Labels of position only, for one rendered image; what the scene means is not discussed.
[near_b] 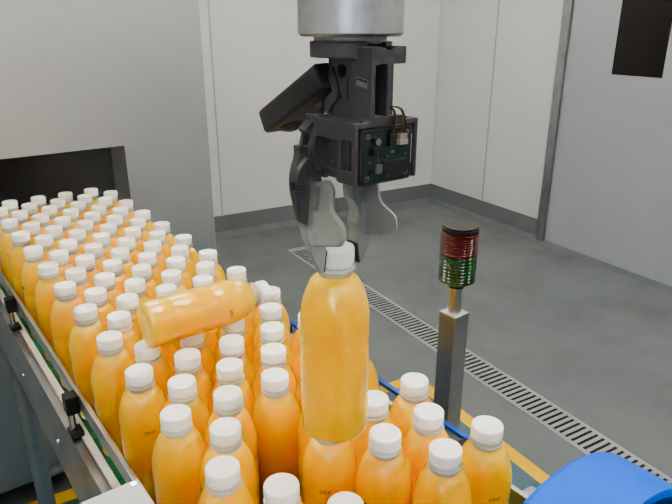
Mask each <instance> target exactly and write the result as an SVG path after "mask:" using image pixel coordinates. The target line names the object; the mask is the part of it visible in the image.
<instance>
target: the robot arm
mask: <svg viewBox="0 0 672 504"><path fill-rule="evenodd" d="M404 3H405V0H297V16H298V34H299V35H300V36H304V37H314V41H310V57H315V58H329V63H319V64H314V65H313V66H312V67H310V68H309V69H308V70H307V71H306V72H305V73H303V74H302V75H301V76H300V77H299V78H298V79H296V80H295V81H294V82H293V83H292V84H290V85H289V86H288V87H287V88H286V89H285V90H283V91H282V92H281V93H280V94H279V95H278V96H276V97H275V98H274V99H273V100H272V101H270V102H269V103H268V104H267V105H266V106H265V107H263V108H262V109H261V110H260V111H259V116H260V119H261V122H262V125H263V128H264V131H265V132H267V133H270V132H277V131H284V132H293V131H296V130H299V131H300V132H301V136H300V141H299V145H296V144H295V145H294V146H293V148H294V156H293V160H292V163H291V167H290V173H289V190H290V196H291V200H292V204H293V209H294V213H295V217H296V220H297V221H298V224H299V228H300V232H301V235H302V238H303V241H304V244H305V247H306V249H307V252H308V254H309V256H310V259H311V260H312V262H313V264H314V266H315V267H316V269H317V270H318V271H319V272H321V273H325V269H326V260H327V251H326V247H341V246H343V245H344V243H345V240H346V228H345V225H344V223H343V222H342V221H341V219H340V218H339V216H338V215H337V214H336V211H335V195H336V193H335V187H334V185H333V183H332V182H331V181H330V180H323V181H322V178H321V177H325V178H326V177H328V176H331V177H334V178H336V181H338V182H339V183H342V184H343V196H344V198H345V199H346V201H347V203H348V207H349V213H348V217H347V222H348V224H349V229H350V232H349V237H348V239H347V242H350V243H352V244H353V245H354V247H355V258H354V259H355V261H356V262H358V263H360V262H362V261H363V258H364V256H365V254H366V251H367V249H368V246H369V243H370V239H371V235H372V234H392V233H394V232H395V231H396V229H397V218H396V216H395V214H394V213H393V212H392V211H391V210H390V209H389V208H388V207H387V206H386V205H385V204H384V203H383V202H382V199H381V196H380V187H379V183H383V182H389V181H394V180H399V179H404V178H408V177H409V175H411V176H415V173H416V151H417V129H418V117H412V116H406V115H405V113H404V110H403V109H402V108H401V107H399V106H393V76H394V64H401V63H406V46H392V41H387V37H399V36H401V35H402V34H403V31H404ZM393 107H395V108H398V109H400V111H401V113H402V114H396V111H395V109H394V108H393ZM392 110H393V113H392ZM411 133H412V146H411ZM410 151H411V162H410Z"/></svg>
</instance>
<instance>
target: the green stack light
mask: <svg viewBox="0 0 672 504"><path fill-rule="evenodd" d="M477 258H478V255H477V256H475V257H473V258H470V259H454V258H449V257H446V256H444V255H442V254H441V253H440V255H439V272H438V279H439V281H440V282H442V283H443V284H446V285H449V286H454V287H465V286H470V285H472V284H474V283H475V281H476V270H477Z"/></svg>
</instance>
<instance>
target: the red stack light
mask: <svg viewBox="0 0 672 504"><path fill-rule="evenodd" d="M479 235H480V233H479V232H478V233H477V234H475V235H472V236H455V235H450V234H447V233H445V232H444V231H443V230H441V239H440V253H441V254H442V255H444V256H446V257H449V258H454V259H470V258H473V257H475V256H477V255H478V246H479Z"/></svg>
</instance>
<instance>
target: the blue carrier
mask: <svg viewBox="0 0 672 504"><path fill-rule="evenodd" d="M522 504H672V484H670V483H668V482H667V481H665V480H663V479H661V478H659V477H658V476H656V475H654V474H652V473H650V472H648V471H647V470H645V469H643V468H641V467H639V466H638V465H636V464H634V463H632V462H630V461H629V460H627V459H625V458H623V457H621V456H619V455H617V454H614V453H610V452H596V453H591V454H588V455H585V456H582V457H579V458H577V459H575V460H573V461H571V462H570V463H568V464H566V465H565V466H563V467H562V468H560V469H559V470H558V471H556V472H555V473H554V474H552V475H551V476H550V477H549V478H548V479H546V480H545V481H544V482H543V483H542V484H541V485H540V486H539V487H538V488H537V489H536V490H535V491H534V492H533V493H532V494H531V495H530V496H529V497H528V498H527V499H526V500H525V501H524V502H523V503H522Z"/></svg>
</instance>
